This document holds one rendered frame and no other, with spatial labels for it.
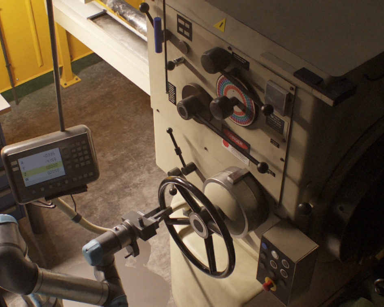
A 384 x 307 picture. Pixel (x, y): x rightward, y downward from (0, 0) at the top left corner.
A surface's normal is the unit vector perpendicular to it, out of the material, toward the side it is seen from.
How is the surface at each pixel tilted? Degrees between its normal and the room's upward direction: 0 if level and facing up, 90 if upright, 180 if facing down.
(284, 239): 0
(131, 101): 0
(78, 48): 90
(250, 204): 51
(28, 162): 70
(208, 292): 90
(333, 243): 99
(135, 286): 0
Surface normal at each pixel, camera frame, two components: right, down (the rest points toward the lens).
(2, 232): 0.25, -0.76
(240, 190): 0.23, -0.49
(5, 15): 0.64, 0.53
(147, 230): 0.61, 0.26
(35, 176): 0.40, 0.34
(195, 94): -0.77, 0.44
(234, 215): -0.40, 0.40
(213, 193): -0.80, -0.06
